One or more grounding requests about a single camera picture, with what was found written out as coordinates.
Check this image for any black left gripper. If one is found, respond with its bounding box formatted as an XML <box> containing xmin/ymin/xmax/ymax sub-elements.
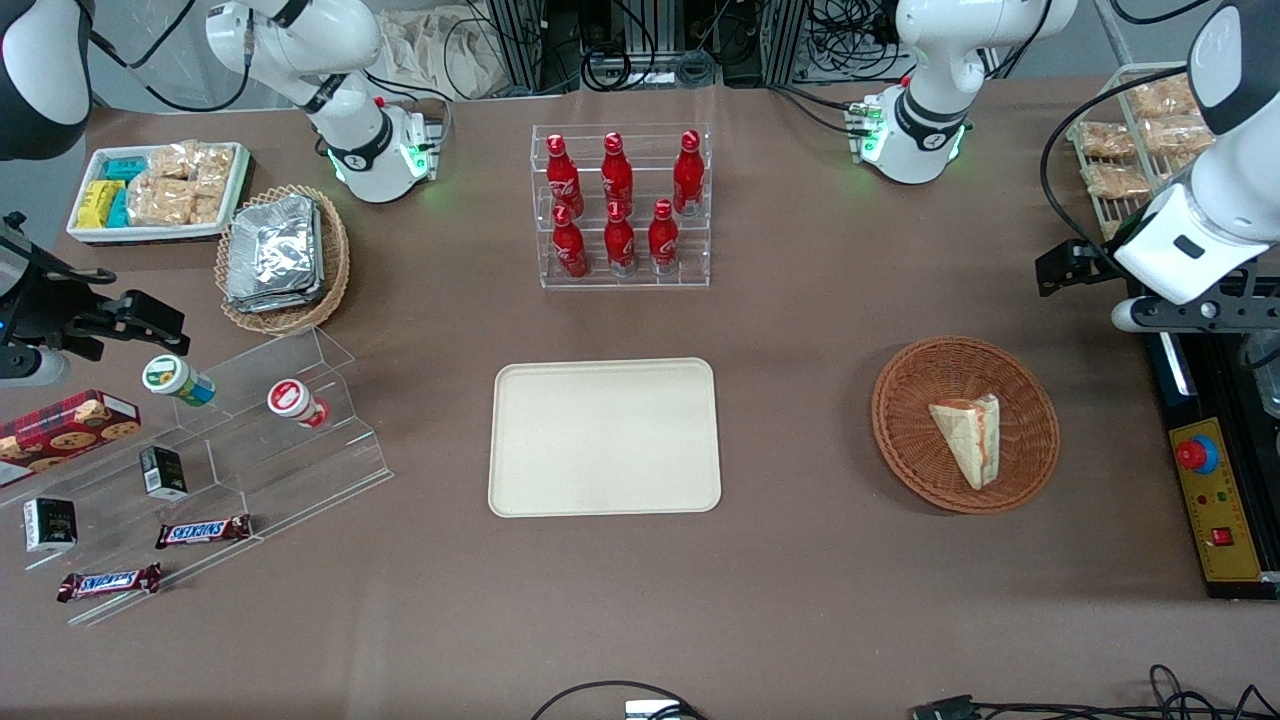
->
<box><xmin>1035</xmin><ymin>240</ymin><xmax>1280</xmax><ymax>303</ymax></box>

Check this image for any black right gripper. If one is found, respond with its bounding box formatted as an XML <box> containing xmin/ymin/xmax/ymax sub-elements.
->
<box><xmin>0</xmin><ymin>213</ymin><xmax>190</xmax><ymax>363</ymax></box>

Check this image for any triangular sandwich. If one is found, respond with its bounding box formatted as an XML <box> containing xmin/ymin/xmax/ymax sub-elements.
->
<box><xmin>928</xmin><ymin>393</ymin><xmax>1002</xmax><ymax>491</ymax></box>

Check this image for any white rectangular snack tray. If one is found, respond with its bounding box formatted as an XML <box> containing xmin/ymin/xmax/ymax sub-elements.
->
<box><xmin>66</xmin><ymin>142</ymin><xmax>251</xmax><ymax>245</ymax></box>

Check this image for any light tan wicker basket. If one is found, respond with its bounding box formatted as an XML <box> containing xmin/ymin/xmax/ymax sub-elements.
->
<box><xmin>215</xmin><ymin>184</ymin><xmax>352</xmax><ymax>336</ymax></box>

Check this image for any brown round wicker basket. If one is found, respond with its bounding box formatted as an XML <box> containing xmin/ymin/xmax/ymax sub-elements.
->
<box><xmin>871</xmin><ymin>335</ymin><xmax>1061</xmax><ymax>516</ymax></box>

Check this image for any cream rectangular tray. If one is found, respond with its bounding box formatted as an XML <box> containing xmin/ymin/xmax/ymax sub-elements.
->
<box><xmin>488</xmin><ymin>357</ymin><xmax>723</xmax><ymax>519</ymax></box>

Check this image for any green lid yogurt cup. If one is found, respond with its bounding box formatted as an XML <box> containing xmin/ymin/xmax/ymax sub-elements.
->
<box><xmin>141</xmin><ymin>354</ymin><xmax>217</xmax><ymax>407</ymax></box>

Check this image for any bagged fried snack packet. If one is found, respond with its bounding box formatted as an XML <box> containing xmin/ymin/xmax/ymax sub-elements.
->
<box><xmin>1130</xmin><ymin>78</ymin><xmax>1199</xmax><ymax>121</ymax></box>
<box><xmin>1143</xmin><ymin>115</ymin><xmax>1217</xmax><ymax>157</ymax></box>
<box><xmin>1078</xmin><ymin>122</ymin><xmax>1137</xmax><ymax>161</ymax></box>
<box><xmin>1083</xmin><ymin>163</ymin><xmax>1152</xmax><ymax>199</ymax></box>

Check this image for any yellow snack packet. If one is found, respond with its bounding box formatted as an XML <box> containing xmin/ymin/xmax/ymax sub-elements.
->
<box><xmin>76</xmin><ymin>180</ymin><xmax>123</xmax><ymax>230</ymax></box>

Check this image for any silver foil pack stack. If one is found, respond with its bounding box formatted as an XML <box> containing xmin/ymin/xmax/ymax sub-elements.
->
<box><xmin>225</xmin><ymin>195</ymin><xmax>327</xmax><ymax>315</ymax></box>

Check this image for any red tartan cookie box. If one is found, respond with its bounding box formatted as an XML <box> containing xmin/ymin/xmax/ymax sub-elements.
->
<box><xmin>0</xmin><ymin>389</ymin><xmax>142</xmax><ymax>489</ymax></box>

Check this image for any small black tea box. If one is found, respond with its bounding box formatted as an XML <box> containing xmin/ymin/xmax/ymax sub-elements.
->
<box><xmin>139</xmin><ymin>446</ymin><xmax>189</xmax><ymax>501</ymax></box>
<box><xmin>23</xmin><ymin>497</ymin><xmax>78</xmax><ymax>554</ymax></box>

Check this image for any black control box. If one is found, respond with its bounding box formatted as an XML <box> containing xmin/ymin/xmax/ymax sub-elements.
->
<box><xmin>1140</xmin><ymin>328</ymin><xmax>1280</xmax><ymax>601</ymax></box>

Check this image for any red lid yogurt cup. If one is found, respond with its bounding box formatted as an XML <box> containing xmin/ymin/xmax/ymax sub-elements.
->
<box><xmin>267</xmin><ymin>378</ymin><xmax>330</xmax><ymax>429</ymax></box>

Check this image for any clear acrylic stepped stand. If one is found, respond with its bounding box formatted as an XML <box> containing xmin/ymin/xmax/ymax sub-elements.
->
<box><xmin>0</xmin><ymin>325</ymin><xmax>395</xmax><ymax>628</ymax></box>

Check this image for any brown snickers bar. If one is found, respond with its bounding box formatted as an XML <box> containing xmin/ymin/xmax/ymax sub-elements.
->
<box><xmin>155</xmin><ymin>514</ymin><xmax>253</xmax><ymax>550</ymax></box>
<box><xmin>57</xmin><ymin>563</ymin><xmax>163</xmax><ymax>603</ymax></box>

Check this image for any red emergency stop button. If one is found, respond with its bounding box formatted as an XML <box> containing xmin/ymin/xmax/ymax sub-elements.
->
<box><xmin>1176</xmin><ymin>435</ymin><xmax>1221</xmax><ymax>477</ymax></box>

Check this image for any clear plastic container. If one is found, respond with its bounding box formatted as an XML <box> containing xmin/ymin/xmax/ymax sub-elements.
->
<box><xmin>1240</xmin><ymin>330</ymin><xmax>1280</xmax><ymax>417</ymax></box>

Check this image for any yellow control panel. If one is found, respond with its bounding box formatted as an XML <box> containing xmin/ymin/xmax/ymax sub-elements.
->
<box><xmin>1168</xmin><ymin>417</ymin><xmax>1264</xmax><ymax>584</ymax></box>

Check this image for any red cola bottle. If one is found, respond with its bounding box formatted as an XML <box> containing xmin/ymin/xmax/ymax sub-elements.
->
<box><xmin>648</xmin><ymin>199</ymin><xmax>681</xmax><ymax>274</ymax></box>
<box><xmin>604</xmin><ymin>201</ymin><xmax>637</xmax><ymax>277</ymax></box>
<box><xmin>552</xmin><ymin>205</ymin><xmax>590</xmax><ymax>279</ymax></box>
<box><xmin>545</xmin><ymin>134</ymin><xmax>585</xmax><ymax>216</ymax></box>
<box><xmin>601</xmin><ymin>132</ymin><xmax>635</xmax><ymax>211</ymax></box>
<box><xmin>672</xmin><ymin>130</ymin><xmax>705</xmax><ymax>216</ymax></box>

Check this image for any beige cloth bag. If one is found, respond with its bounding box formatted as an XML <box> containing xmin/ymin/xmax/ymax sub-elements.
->
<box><xmin>378</xmin><ymin>8</ymin><xmax>513</xmax><ymax>101</ymax></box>

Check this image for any clear acrylic bottle rack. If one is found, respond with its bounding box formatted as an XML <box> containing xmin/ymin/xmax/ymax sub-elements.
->
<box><xmin>530</xmin><ymin>123</ymin><xmax>713</xmax><ymax>291</ymax></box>

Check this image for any white wire rack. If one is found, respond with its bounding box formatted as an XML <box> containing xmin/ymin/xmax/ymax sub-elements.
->
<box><xmin>1065</xmin><ymin>62</ymin><xmax>1217</xmax><ymax>243</ymax></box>

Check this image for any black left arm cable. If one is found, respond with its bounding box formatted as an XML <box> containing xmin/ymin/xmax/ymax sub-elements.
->
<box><xmin>1040</xmin><ymin>64</ymin><xmax>1193</xmax><ymax>296</ymax></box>

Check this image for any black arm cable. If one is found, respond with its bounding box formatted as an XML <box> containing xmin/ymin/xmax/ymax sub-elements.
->
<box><xmin>88</xmin><ymin>0</ymin><xmax>253</xmax><ymax>113</ymax></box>
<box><xmin>1040</xmin><ymin>64</ymin><xmax>1193</xmax><ymax>296</ymax></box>

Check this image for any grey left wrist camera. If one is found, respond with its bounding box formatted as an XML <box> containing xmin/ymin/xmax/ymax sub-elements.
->
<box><xmin>1112</xmin><ymin>295</ymin><xmax>1280</xmax><ymax>333</ymax></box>

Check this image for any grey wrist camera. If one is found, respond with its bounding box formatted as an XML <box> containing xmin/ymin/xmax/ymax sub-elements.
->
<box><xmin>1112</xmin><ymin>295</ymin><xmax>1280</xmax><ymax>333</ymax></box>
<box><xmin>0</xmin><ymin>345</ymin><xmax>72</xmax><ymax>388</ymax></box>

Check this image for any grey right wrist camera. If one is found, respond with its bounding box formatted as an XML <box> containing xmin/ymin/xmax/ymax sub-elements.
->
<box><xmin>0</xmin><ymin>345</ymin><xmax>72</xmax><ymax>388</ymax></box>

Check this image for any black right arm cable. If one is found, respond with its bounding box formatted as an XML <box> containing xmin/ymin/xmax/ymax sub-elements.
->
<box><xmin>88</xmin><ymin>0</ymin><xmax>253</xmax><ymax>113</ymax></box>

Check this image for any black cable with plug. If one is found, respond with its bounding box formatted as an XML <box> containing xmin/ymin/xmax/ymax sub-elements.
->
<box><xmin>910</xmin><ymin>664</ymin><xmax>1280</xmax><ymax>720</ymax></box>

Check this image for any aluminium profile frame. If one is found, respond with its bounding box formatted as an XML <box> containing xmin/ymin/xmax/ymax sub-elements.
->
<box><xmin>488</xmin><ymin>0</ymin><xmax>813</xmax><ymax>93</ymax></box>

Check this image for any black looped table cable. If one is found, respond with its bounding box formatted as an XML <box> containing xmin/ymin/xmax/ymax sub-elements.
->
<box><xmin>530</xmin><ymin>680</ymin><xmax>707</xmax><ymax>720</ymax></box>

